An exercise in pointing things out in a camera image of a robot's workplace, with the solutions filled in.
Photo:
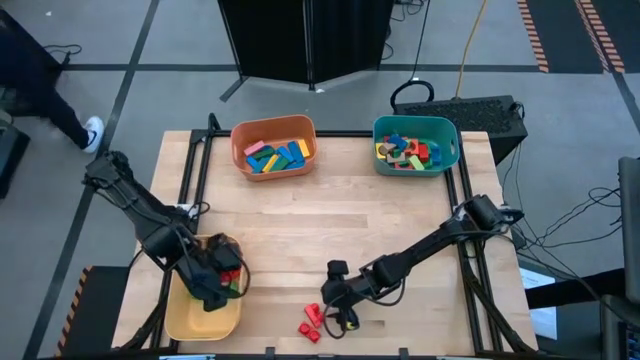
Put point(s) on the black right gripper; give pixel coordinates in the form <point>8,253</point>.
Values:
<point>350,290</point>

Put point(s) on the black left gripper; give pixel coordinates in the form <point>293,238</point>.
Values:
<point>205,280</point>

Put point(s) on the yellow plastic bin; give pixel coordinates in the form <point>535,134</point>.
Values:
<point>200,325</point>

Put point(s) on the short blue block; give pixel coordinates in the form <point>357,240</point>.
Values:
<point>257,165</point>

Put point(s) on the teal wooden block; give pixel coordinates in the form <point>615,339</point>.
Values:
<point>280,164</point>

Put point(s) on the red wooden block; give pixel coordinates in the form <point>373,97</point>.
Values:
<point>423,152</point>
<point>402,166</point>

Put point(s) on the pale yellow wooden block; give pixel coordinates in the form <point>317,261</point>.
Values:
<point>416,163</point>

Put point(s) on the long blue wooden bar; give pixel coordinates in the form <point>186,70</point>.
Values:
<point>296,151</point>

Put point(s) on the orange plastic bin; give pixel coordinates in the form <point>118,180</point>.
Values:
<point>300,125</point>

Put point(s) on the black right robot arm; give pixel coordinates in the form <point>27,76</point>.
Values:
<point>425,247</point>

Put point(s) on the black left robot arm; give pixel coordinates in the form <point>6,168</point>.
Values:
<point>135,205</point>

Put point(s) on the black mat with orange stripes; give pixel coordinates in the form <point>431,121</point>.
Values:
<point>100,310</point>
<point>560,30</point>

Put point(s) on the pink wooden block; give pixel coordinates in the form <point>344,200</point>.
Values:
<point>254,148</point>

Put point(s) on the green wooden block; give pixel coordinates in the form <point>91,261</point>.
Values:
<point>427,164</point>

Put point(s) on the white paper sheet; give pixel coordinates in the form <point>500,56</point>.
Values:
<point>540,300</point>

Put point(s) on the teal plastic bin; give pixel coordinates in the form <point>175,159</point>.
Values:
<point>440,131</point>

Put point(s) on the person's white shoe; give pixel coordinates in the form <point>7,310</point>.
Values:
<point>94,132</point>

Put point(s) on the black computer case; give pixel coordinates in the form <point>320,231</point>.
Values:
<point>475,112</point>

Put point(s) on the person's leg and shoe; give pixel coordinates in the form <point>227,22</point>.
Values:
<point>60,115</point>

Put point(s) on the black folding partition screen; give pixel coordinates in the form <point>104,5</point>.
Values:
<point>305,40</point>

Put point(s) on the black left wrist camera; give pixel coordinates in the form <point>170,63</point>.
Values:
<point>224,255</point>

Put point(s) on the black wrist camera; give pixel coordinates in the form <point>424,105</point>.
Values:
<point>224,255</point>
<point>338,269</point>

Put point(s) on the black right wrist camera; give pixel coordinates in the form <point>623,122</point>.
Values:
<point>338,269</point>

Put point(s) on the black aluminium table frame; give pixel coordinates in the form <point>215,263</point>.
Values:
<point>472,300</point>

